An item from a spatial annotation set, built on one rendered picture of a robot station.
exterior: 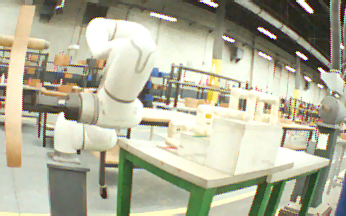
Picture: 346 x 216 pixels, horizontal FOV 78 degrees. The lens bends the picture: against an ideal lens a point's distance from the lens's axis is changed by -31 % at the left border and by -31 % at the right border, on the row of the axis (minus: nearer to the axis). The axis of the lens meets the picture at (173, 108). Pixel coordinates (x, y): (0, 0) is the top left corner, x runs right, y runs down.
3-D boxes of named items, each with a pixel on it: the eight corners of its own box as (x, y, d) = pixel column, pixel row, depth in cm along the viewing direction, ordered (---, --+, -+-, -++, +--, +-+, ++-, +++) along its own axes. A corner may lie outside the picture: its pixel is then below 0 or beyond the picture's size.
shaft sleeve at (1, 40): (-9, 46, 55) (-7, 34, 54) (-8, 43, 57) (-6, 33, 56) (42, 51, 66) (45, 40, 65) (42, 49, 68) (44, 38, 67)
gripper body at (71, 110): (81, 119, 72) (52, 116, 67) (73, 122, 79) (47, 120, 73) (81, 91, 74) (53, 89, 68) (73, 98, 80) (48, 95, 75)
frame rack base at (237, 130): (234, 176, 88) (245, 124, 87) (203, 166, 100) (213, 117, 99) (274, 167, 104) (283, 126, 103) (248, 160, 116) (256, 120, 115)
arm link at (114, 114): (85, 110, 86) (97, 75, 79) (126, 113, 95) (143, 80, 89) (93, 135, 79) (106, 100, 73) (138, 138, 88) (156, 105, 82)
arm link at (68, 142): (52, 144, 152) (54, 108, 151) (77, 148, 161) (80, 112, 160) (54, 151, 138) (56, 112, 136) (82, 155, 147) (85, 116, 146)
